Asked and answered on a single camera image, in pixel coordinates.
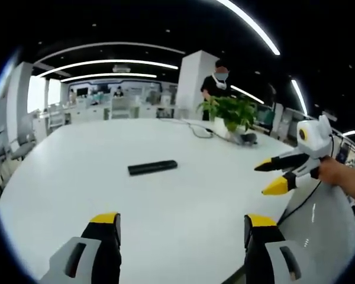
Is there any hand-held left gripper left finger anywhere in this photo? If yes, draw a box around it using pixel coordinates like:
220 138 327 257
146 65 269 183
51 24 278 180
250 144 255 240
38 211 122 284

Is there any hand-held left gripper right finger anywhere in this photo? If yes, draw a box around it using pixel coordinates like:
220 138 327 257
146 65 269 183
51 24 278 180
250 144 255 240
243 214 312 284

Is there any black remote control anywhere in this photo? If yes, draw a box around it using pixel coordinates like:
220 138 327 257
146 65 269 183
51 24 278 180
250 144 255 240
127 160 178 176

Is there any person's right hand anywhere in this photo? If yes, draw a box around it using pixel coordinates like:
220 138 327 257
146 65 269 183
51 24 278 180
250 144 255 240
318 156 348 186

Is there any dark grey cloth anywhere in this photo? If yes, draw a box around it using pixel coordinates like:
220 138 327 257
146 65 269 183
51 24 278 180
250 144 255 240
235 133 259 146

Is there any green potted plant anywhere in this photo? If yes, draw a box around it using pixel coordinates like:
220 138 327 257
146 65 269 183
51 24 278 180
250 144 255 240
196 95 258 140

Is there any white square pillar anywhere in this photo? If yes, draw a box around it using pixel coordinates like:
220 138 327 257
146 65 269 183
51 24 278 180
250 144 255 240
175 50 220 119

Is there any grey office chair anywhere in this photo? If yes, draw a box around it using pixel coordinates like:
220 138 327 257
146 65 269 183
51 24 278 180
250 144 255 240
9 114 37 162

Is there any white office counter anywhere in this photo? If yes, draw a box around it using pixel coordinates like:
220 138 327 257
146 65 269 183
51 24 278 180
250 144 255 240
63 103 178 122

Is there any white office chair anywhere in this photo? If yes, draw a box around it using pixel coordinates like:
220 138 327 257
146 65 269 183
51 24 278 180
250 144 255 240
111 97 132 120

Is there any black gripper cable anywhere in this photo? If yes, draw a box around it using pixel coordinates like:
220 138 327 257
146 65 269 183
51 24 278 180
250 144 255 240
277 134 335 225

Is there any black cable on table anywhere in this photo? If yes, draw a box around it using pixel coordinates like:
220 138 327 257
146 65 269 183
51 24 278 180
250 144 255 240
158 117 240 145

